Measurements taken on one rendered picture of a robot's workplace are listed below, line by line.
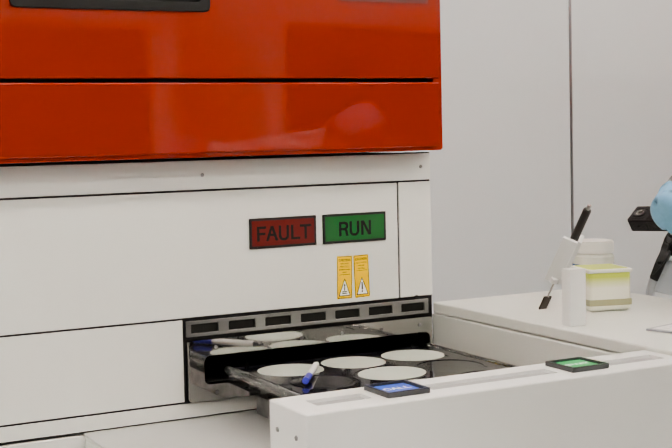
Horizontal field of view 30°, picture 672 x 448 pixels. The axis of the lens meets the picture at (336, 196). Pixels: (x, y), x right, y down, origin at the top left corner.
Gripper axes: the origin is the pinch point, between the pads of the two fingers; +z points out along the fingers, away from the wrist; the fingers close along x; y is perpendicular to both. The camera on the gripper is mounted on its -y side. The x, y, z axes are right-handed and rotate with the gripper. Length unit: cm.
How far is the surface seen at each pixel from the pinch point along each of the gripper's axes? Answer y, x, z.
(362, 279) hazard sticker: -35, -47, -17
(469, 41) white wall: -110, 118, 68
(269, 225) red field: -47, -56, -29
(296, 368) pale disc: -31, -69, -19
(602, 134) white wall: -71, 146, 105
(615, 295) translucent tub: 1.2, -29.1, -22.3
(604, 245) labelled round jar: -7.3, -14.7, -16.3
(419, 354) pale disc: -20, -52, -14
